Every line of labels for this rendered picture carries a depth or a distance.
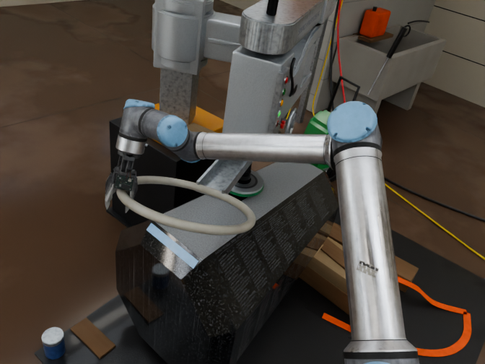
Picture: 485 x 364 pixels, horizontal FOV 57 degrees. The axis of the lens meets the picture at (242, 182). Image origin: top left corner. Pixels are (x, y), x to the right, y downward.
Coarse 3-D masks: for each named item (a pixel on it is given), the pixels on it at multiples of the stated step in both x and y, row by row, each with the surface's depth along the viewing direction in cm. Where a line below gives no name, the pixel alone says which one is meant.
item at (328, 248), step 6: (330, 240) 289; (324, 246) 284; (330, 246) 285; (336, 246) 286; (324, 252) 281; (330, 252) 280; (336, 252) 281; (342, 252) 282; (336, 258) 277; (342, 258) 278; (342, 264) 273
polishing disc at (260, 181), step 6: (252, 174) 230; (258, 174) 231; (252, 180) 226; (258, 180) 227; (234, 186) 219; (240, 186) 220; (246, 186) 221; (252, 186) 221; (258, 186) 222; (240, 192) 217; (246, 192) 217; (252, 192) 218
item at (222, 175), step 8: (216, 160) 191; (224, 160) 201; (232, 160) 202; (240, 160) 203; (208, 168) 185; (216, 168) 192; (224, 168) 195; (232, 168) 196; (240, 168) 189; (208, 176) 185; (216, 176) 189; (224, 176) 190; (232, 176) 183; (240, 176) 192; (208, 184) 183; (216, 184) 184; (224, 184) 185; (232, 184) 183; (200, 192) 179; (224, 192) 175
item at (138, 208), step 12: (144, 180) 166; (156, 180) 170; (168, 180) 174; (180, 180) 176; (120, 192) 143; (204, 192) 177; (216, 192) 176; (132, 204) 136; (240, 204) 168; (144, 216) 134; (156, 216) 133; (168, 216) 133; (252, 216) 156; (180, 228) 133; (192, 228) 133; (204, 228) 134; (216, 228) 136; (228, 228) 138; (240, 228) 142
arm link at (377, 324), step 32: (352, 128) 105; (352, 160) 104; (352, 192) 102; (384, 192) 103; (352, 224) 100; (384, 224) 99; (352, 256) 98; (384, 256) 96; (352, 288) 96; (384, 288) 93; (352, 320) 95; (384, 320) 91; (352, 352) 91; (384, 352) 87; (416, 352) 90
